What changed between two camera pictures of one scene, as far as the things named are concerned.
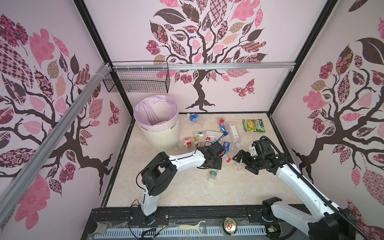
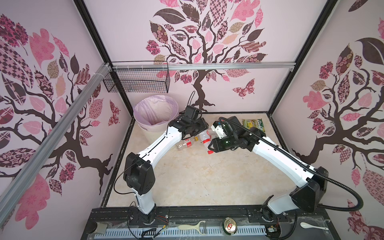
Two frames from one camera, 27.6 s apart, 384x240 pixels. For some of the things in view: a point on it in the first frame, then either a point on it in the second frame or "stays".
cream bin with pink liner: [158, 117] stays
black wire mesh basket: [150, 76] stays
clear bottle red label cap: [226, 158] -> [206, 138]
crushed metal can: [229, 226] stays
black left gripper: [218, 165] -> [203, 125]
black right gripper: [244, 160] -> [216, 147]
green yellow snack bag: [253, 125] stays
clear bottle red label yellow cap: [187, 142] stays
